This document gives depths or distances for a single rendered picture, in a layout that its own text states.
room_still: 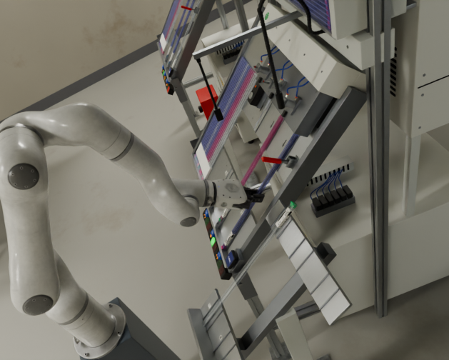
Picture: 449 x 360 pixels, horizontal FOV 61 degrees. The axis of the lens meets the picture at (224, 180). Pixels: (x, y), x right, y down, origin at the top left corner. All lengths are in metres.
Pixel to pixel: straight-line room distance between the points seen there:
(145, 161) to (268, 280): 1.29
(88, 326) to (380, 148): 1.01
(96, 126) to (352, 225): 0.97
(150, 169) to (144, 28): 3.91
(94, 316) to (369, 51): 1.07
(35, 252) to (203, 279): 1.32
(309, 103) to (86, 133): 0.56
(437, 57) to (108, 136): 0.82
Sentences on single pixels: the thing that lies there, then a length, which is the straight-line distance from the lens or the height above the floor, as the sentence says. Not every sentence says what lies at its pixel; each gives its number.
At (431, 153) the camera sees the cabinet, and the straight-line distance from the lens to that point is 1.73.
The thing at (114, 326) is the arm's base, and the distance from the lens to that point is 1.41.
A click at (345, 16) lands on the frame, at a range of 0.89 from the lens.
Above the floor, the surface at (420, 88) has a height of 1.16.
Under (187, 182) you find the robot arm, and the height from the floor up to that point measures 1.08.
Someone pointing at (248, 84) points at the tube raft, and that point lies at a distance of 1.46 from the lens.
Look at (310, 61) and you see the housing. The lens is 1.05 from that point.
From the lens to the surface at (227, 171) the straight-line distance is 1.46.
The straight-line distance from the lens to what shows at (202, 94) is 2.08.
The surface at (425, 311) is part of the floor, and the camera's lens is 2.01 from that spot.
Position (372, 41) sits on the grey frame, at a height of 1.37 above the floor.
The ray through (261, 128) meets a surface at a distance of 1.31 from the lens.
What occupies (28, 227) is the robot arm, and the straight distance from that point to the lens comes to 1.02.
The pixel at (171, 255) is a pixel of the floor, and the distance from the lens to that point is 2.41.
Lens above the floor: 1.80
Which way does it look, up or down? 42 degrees down
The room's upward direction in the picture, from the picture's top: 23 degrees counter-clockwise
